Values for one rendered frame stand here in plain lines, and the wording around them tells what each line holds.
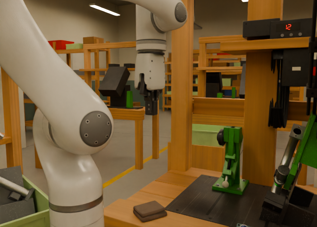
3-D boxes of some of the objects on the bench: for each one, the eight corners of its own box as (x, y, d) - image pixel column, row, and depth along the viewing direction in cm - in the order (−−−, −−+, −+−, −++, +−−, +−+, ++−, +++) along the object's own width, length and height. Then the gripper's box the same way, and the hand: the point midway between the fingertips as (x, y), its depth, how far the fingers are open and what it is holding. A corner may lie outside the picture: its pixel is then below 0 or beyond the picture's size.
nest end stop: (279, 214, 94) (282, 209, 90) (261, 206, 96) (264, 200, 93) (280, 211, 94) (283, 205, 91) (262, 203, 97) (265, 197, 93)
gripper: (149, 46, 68) (149, 119, 70) (174, 51, 81) (174, 112, 83) (124, 47, 72) (125, 117, 74) (153, 52, 85) (153, 111, 87)
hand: (151, 107), depth 78 cm, fingers closed
